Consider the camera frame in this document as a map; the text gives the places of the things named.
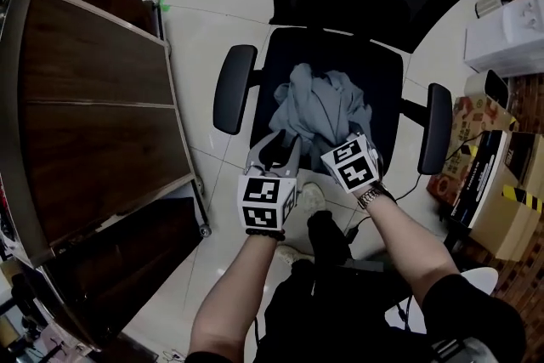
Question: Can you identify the silver metal bin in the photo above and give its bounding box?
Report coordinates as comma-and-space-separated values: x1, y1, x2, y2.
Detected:
474, 0, 513, 20

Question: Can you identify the person's left forearm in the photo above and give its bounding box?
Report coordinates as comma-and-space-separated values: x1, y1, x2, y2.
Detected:
188, 232, 285, 359

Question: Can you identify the white water dispenser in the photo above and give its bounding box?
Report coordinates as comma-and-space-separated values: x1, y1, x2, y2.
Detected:
462, 0, 544, 78

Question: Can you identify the silver wristwatch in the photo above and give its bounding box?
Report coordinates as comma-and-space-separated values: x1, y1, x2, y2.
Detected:
356, 186, 387, 210

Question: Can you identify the brown wooden laundry cart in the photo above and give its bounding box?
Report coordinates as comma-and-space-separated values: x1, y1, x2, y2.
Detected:
0, 0, 213, 354

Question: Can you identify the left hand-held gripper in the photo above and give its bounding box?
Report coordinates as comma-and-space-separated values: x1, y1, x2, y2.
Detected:
236, 129, 303, 233

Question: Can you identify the person's right forearm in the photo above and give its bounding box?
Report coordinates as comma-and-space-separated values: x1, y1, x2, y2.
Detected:
360, 187, 462, 308

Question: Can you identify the black office chair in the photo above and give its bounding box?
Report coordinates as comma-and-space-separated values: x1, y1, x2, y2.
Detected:
212, 0, 454, 178

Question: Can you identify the person's white shoe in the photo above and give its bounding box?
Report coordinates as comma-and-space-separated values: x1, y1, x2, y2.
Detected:
297, 181, 327, 214
275, 244, 316, 268

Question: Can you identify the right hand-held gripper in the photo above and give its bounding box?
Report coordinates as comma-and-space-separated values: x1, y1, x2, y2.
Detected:
320, 133, 384, 195

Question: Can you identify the white bin with black lid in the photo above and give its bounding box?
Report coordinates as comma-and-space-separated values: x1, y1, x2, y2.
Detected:
462, 69, 511, 112

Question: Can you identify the person's black clothing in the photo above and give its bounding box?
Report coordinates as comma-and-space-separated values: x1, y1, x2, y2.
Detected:
253, 209, 529, 363

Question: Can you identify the white round stool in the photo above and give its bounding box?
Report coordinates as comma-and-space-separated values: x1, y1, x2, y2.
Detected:
383, 266, 501, 336

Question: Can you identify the printed red cardboard box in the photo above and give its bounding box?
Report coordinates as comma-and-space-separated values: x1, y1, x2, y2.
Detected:
426, 94, 520, 203

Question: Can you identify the grey-blue clothing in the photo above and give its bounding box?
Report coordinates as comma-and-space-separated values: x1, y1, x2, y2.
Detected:
268, 62, 376, 167

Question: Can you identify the plain cardboard box striped tape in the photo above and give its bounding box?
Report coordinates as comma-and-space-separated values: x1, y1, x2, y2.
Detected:
467, 131, 544, 263

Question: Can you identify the black bead bracelet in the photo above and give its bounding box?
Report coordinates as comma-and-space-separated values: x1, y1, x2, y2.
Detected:
245, 227, 287, 243

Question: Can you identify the black cable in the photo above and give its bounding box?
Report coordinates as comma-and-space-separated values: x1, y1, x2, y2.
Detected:
343, 130, 486, 238

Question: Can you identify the black flat box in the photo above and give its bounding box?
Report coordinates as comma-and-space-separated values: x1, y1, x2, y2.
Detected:
450, 129, 511, 229

